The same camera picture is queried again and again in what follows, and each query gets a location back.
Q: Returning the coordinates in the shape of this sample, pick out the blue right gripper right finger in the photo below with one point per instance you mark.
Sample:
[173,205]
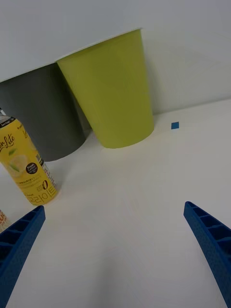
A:
[211,240]

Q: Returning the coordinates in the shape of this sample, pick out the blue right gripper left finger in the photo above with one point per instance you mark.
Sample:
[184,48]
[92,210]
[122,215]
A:
[19,243]

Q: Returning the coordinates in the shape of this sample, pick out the yellow drink can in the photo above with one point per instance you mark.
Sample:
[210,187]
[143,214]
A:
[26,163]

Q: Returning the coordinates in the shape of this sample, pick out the grey plastic waste bin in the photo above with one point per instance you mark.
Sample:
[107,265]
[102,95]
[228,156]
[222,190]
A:
[45,108]

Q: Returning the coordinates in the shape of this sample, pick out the yellow-green plastic waste bin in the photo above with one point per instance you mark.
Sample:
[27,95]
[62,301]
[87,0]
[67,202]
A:
[113,91]

